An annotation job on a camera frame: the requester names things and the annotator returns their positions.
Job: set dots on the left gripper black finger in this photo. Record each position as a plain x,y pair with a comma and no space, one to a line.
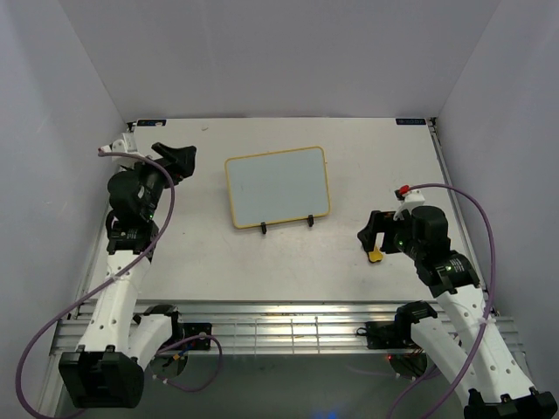
170,154
186,169

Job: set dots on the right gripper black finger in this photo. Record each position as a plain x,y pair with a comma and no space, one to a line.
367,237
377,217

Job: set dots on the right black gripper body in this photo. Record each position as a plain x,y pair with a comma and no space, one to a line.
399,233

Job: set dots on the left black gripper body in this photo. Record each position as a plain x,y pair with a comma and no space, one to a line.
152,174

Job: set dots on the yellow black whiteboard eraser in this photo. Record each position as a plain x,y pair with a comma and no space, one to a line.
375,256

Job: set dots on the yellow framed whiteboard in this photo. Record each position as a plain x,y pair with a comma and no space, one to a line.
278,187

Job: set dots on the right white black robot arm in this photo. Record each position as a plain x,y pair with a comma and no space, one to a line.
478,363

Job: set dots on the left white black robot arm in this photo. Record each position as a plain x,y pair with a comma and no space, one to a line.
106,369

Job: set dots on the blue label sticker left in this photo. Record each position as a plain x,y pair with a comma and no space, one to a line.
151,123

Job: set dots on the blue label sticker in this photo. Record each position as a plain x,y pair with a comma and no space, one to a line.
151,123
410,121

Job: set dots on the blue label sticker right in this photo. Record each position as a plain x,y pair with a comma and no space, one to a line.
410,121

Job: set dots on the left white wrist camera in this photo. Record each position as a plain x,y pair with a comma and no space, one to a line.
120,151

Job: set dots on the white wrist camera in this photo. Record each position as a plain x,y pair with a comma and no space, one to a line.
409,199
120,151

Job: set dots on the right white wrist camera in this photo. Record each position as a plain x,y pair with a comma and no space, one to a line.
409,199

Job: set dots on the metal wire whiteboard stand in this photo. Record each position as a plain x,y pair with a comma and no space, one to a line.
286,224

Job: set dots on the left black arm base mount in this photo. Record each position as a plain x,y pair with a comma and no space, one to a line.
189,337

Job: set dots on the aluminium extrusion frame rail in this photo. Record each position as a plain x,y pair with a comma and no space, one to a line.
273,328

